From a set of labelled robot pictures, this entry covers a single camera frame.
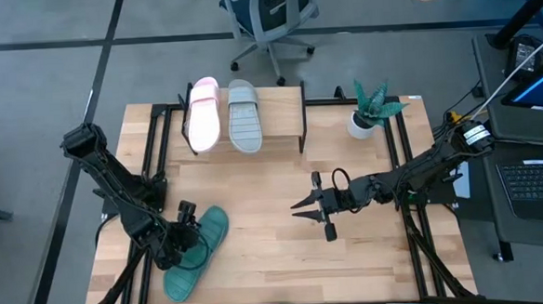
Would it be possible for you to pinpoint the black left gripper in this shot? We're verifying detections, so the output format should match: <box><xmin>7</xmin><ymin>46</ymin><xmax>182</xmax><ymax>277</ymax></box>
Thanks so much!
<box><xmin>160</xmin><ymin>200</ymin><xmax>204</xmax><ymax>270</ymax></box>

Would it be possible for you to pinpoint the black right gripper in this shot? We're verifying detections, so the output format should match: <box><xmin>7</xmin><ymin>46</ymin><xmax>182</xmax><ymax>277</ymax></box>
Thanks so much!
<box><xmin>288</xmin><ymin>167</ymin><xmax>359</xmax><ymax>245</ymax></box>

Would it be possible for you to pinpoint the green slide sandal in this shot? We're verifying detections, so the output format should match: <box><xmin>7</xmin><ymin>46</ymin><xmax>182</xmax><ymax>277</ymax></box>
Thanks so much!
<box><xmin>159</xmin><ymin>205</ymin><xmax>234</xmax><ymax>304</ymax></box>

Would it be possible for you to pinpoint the grey slide sandal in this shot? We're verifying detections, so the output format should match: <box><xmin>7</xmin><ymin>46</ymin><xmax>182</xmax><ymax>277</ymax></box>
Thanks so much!
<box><xmin>225</xmin><ymin>77</ymin><xmax>264</xmax><ymax>156</ymax></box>

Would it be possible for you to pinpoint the pink slide sandal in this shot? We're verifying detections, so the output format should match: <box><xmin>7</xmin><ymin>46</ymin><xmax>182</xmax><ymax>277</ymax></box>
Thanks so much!
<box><xmin>181</xmin><ymin>75</ymin><xmax>224</xmax><ymax>154</ymax></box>

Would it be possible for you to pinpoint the potted plant in white pot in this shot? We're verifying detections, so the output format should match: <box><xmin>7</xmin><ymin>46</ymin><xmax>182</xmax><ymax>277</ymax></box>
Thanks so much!
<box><xmin>344</xmin><ymin>76</ymin><xmax>410</xmax><ymax>141</ymax></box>

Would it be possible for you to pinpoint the grey and blue office chair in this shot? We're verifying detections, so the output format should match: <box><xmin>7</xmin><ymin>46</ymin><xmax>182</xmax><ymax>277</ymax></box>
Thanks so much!
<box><xmin>219</xmin><ymin>0</ymin><xmax>324</xmax><ymax>90</ymax></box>

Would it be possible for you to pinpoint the black power adapter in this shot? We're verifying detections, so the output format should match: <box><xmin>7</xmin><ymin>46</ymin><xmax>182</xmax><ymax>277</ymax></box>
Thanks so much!
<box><xmin>502</xmin><ymin>33</ymin><xmax>543</xmax><ymax>83</ymax></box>

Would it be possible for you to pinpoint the wooden shelf with black frame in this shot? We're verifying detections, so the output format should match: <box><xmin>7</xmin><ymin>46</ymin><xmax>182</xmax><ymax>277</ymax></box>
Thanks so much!
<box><xmin>177</xmin><ymin>77</ymin><xmax>310</xmax><ymax>162</ymax></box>

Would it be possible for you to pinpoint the black aluminium rig frame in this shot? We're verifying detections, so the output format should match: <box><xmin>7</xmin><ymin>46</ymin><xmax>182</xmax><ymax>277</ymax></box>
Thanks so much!
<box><xmin>0</xmin><ymin>74</ymin><xmax>543</xmax><ymax>304</ymax></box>

